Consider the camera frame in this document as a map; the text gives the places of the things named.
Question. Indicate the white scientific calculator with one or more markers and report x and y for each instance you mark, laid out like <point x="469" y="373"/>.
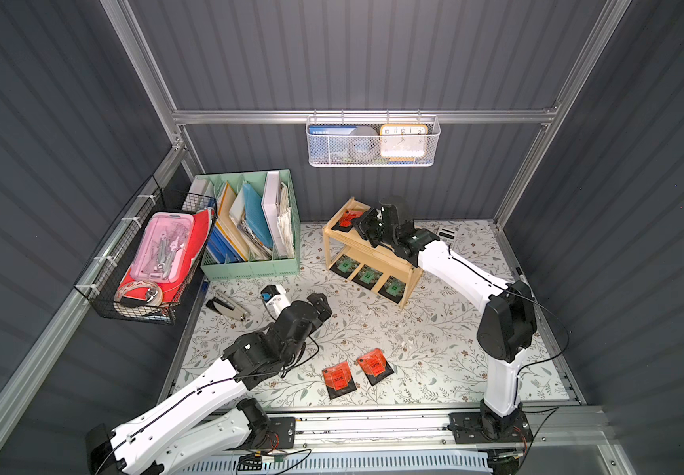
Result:
<point x="446" y="234"/>

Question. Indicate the blue box in basket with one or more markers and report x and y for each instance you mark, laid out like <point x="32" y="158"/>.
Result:
<point x="328" y="144"/>

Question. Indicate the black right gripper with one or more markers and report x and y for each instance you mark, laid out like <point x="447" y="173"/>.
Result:
<point x="371" y="220"/>

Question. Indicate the light wooden two-tier shelf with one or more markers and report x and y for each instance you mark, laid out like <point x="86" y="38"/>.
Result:
<point x="338" y="243"/>

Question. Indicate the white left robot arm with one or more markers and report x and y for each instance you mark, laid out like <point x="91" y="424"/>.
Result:
<point x="214" y="412"/>

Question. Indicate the yellow white alarm clock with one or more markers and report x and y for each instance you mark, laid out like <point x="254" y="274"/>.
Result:
<point x="405" y="142"/>

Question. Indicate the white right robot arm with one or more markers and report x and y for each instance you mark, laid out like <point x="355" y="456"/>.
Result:
<point x="508" y="322"/>

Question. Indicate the green tea bag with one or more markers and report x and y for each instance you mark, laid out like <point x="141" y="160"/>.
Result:
<point x="345" y="266"/>
<point x="367" y="277"/>
<point x="393" y="289"/>

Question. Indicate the grey tape roll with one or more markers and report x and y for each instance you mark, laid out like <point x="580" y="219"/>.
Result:
<point x="364" y="144"/>

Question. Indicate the clear tape dispenser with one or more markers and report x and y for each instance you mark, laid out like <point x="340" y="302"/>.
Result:
<point x="145" y="293"/>

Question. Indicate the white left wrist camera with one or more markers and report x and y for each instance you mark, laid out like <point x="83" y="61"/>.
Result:
<point x="275" y="300"/>

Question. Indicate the red folder in basket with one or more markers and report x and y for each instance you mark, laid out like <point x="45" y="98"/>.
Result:
<point x="203" y="221"/>

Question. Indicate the pink plastic tool case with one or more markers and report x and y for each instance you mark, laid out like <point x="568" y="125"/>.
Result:
<point x="160" y="255"/>

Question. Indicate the red tea bag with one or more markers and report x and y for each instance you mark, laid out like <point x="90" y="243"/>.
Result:
<point x="348" y="220"/>
<point x="338" y="380"/>
<point x="375" y="366"/>

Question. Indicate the green file organizer box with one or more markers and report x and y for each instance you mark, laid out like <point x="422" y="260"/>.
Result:
<point x="256" y="228"/>

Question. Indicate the black wire wall basket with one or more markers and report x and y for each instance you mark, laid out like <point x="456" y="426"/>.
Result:
<point x="114" y="265"/>

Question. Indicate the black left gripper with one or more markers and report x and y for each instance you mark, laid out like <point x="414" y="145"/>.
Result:
<point x="316" y="307"/>

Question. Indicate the white mesh hanging basket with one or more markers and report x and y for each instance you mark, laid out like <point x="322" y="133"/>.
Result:
<point x="376" y="120"/>

